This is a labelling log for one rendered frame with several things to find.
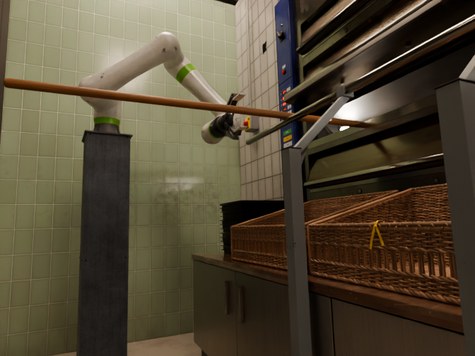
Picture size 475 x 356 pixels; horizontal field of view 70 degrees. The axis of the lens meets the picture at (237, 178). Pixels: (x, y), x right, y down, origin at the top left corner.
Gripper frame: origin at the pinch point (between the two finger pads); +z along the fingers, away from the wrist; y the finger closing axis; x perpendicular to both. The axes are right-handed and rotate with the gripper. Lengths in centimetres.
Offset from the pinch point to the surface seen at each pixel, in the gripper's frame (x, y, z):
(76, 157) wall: 62, -1, -123
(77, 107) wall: 63, -35, -123
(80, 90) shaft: 59, 0, 2
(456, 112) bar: 5, 29, 86
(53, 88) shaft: 67, 1, 2
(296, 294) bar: 4, 64, 39
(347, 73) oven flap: -47, -19, 10
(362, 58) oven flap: -44, -20, 22
